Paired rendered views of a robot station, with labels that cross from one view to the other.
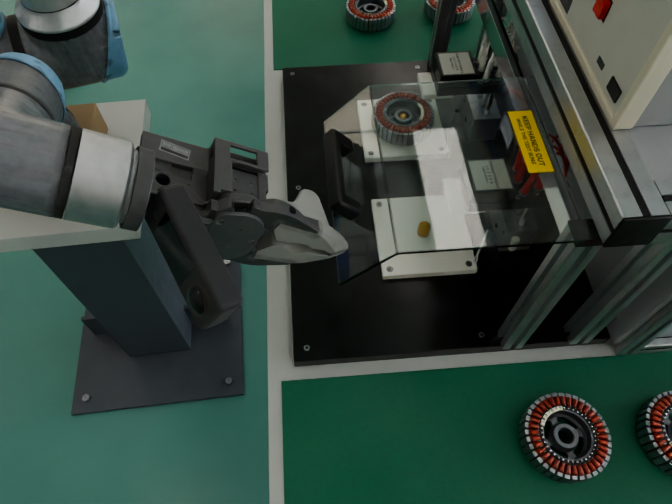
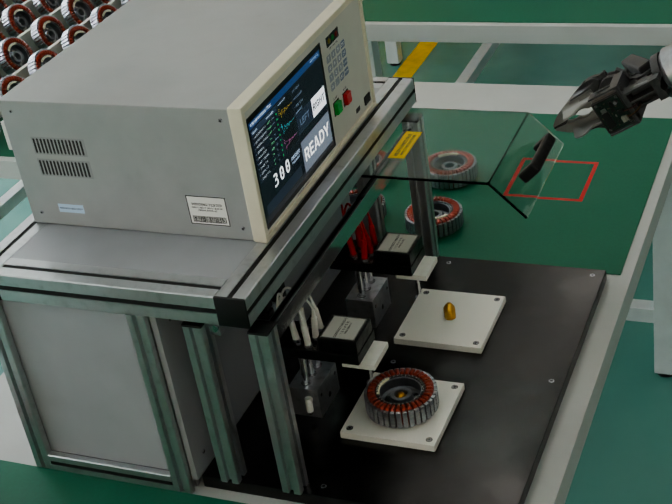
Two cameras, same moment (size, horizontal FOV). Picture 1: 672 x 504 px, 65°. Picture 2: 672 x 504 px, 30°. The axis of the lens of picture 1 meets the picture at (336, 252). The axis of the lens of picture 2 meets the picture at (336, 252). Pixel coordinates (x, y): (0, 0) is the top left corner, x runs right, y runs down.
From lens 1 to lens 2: 2.17 m
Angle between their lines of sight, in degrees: 87
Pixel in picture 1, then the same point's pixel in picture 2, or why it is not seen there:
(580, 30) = (344, 129)
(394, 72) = (358, 485)
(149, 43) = not seen: outside the picture
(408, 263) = (478, 300)
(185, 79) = not seen: outside the picture
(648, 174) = (380, 89)
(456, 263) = (436, 294)
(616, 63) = (361, 92)
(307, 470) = (616, 235)
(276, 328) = (614, 302)
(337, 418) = (584, 252)
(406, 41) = not seen: outside the picture
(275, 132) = (553, 463)
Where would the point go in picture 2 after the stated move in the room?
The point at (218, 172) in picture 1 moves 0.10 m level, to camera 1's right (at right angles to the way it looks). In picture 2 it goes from (618, 76) to (556, 72)
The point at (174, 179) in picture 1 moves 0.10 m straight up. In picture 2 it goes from (644, 77) to (643, 15)
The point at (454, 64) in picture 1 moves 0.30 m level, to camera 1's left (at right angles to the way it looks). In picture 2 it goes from (346, 326) to (539, 359)
